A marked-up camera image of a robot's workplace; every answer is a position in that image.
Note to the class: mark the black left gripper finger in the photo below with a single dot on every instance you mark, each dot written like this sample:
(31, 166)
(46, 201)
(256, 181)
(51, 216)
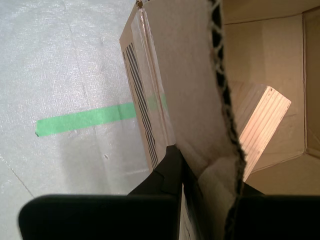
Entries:
(280, 217)
(100, 217)

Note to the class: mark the light wooden block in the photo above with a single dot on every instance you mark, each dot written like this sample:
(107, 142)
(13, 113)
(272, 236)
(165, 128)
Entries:
(262, 120)

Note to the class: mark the brown cardboard box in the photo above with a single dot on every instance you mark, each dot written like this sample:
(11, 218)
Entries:
(187, 87)

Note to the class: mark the long green tape strip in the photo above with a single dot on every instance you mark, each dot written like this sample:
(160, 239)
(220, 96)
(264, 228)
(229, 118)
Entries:
(82, 120)

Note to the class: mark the translucent plastic table cover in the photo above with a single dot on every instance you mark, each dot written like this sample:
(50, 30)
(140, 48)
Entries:
(62, 62)

